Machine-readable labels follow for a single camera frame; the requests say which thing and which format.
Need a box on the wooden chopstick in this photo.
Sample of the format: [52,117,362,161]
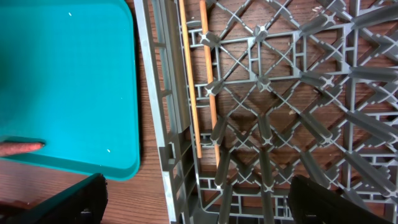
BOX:
[178,0,202,159]
[200,0,220,167]

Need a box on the orange carrot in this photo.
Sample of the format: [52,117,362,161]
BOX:
[0,142,44,157]

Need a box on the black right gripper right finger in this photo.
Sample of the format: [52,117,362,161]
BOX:
[288,175,390,224]

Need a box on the grey plastic dish rack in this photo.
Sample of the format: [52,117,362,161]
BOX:
[134,0,397,223]

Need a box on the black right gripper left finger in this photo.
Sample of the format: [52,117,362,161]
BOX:
[1,173,108,224]

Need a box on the teal plastic tray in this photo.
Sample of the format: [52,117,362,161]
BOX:
[1,0,140,181]

